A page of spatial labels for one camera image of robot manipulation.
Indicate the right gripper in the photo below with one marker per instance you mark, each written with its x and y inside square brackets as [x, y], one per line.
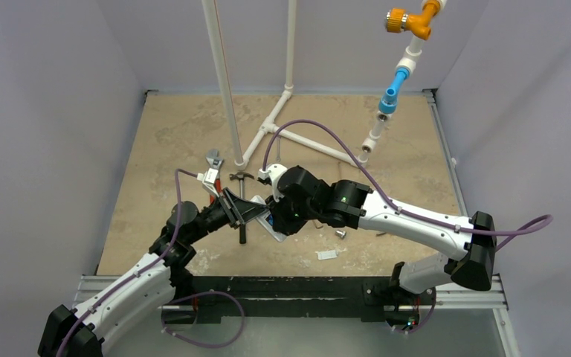
[279, 222]

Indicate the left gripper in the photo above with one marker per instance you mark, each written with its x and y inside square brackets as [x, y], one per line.
[241, 210]

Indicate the white remote control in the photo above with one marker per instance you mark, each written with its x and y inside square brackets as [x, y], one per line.
[266, 220]

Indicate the white battery cover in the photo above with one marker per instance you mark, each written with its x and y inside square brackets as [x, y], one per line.
[327, 255]

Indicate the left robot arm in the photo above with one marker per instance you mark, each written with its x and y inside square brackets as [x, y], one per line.
[158, 278]

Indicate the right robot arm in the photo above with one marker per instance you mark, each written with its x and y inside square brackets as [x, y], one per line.
[465, 251]

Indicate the silver metal fitting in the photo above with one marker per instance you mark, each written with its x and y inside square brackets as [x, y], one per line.
[340, 233]

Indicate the small silver spanner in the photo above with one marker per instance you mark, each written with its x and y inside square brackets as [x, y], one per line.
[278, 150]

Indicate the red adjustable wrench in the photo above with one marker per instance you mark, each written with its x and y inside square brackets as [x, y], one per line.
[215, 162]

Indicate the blue pipe fitting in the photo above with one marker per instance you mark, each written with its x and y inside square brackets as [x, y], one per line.
[389, 100]

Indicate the orange pipe valve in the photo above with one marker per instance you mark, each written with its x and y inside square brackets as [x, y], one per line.
[398, 20]

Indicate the black handled hammer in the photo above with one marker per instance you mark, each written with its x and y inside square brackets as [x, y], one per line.
[241, 177]

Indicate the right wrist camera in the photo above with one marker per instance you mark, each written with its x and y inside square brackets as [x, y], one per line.
[270, 176]

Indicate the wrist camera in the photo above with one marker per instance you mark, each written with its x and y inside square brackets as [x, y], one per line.
[208, 181]
[270, 176]

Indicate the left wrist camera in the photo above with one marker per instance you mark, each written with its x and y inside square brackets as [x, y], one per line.
[208, 181]

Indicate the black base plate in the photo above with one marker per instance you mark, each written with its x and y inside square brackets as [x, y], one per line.
[208, 299]

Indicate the white pvc pipe frame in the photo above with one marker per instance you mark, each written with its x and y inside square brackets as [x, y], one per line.
[409, 60]

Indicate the aluminium rail frame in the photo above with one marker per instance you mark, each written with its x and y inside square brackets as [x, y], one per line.
[468, 297]

